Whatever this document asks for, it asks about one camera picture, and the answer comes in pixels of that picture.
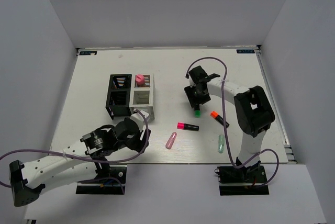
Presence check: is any blue table label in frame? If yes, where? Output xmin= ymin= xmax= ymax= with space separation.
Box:
xmin=79 ymin=51 xmax=97 ymax=55
xmin=236 ymin=49 xmax=255 ymax=54

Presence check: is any white mesh organizer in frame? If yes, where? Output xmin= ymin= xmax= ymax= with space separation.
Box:
xmin=129 ymin=73 xmax=155 ymax=122

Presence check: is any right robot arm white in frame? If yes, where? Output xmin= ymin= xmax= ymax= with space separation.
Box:
xmin=184 ymin=66 xmax=275 ymax=182

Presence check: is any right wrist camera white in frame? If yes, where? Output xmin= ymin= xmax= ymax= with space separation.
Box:
xmin=185 ymin=73 xmax=199 ymax=87

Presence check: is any right aluminium table rail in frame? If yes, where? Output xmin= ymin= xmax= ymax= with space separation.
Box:
xmin=256 ymin=44 xmax=297 ymax=164

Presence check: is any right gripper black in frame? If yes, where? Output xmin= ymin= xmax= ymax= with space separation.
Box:
xmin=184 ymin=83 xmax=211 ymax=108

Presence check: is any black mesh organizer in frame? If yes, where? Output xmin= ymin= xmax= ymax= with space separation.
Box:
xmin=105 ymin=74 xmax=132 ymax=120

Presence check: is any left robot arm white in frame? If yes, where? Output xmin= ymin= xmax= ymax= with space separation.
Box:
xmin=9 ymin=113 xmax=151 ymax=207

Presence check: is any pink black highlighter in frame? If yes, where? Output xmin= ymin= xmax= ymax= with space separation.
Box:
xmin=177 ymin=122 xmax=199 ymax=131

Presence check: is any pink capped clear tube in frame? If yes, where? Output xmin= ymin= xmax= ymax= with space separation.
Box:
xmin=135 ymin=74 xmax=146 ymax=87

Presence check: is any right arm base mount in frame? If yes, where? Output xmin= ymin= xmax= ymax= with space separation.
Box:
xmin=215 ymin=161 xmax=270 ymax=196

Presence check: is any orange black highlighter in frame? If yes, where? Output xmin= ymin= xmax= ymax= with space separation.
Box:
xmin=210 ymin=111 xmax=230 ymax=128

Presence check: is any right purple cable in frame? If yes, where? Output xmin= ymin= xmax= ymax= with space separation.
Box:
xmin=187 ymin=57 xmax=280 ymax=186

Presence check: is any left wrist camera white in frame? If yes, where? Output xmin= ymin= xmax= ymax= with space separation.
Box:
xmin=130 ymin=109 xmax=150 ymax=132

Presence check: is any green black highlighter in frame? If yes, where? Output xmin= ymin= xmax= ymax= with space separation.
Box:
xmin=194 ymin=106 xmax=201 ymax=118

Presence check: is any right blue table label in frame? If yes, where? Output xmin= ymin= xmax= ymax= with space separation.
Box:
xmin=236 ymin=49 xmax=255 ymax=54

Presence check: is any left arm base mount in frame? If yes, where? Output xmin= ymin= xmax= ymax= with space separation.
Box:
xmin=76 ymin=165 xmax=127 ymax=195

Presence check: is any left blue table label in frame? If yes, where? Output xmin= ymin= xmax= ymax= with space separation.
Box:
xmin=79 ymin=51 xmax=97 ymax=55

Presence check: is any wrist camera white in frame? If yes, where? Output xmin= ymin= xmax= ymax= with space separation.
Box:
xmin=185 ymin=73 xmax=199 ymax=87
xmin=130 ymin=109 xmax=150 ymax=132

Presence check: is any green translucent small tube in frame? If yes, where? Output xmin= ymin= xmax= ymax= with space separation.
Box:
xmin=218 ymin=135 xmax=225 ymax=153

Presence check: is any pink translucent small tube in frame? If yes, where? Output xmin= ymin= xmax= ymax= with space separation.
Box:
xmin=165 ymin=132 xmax=177 ymax=150

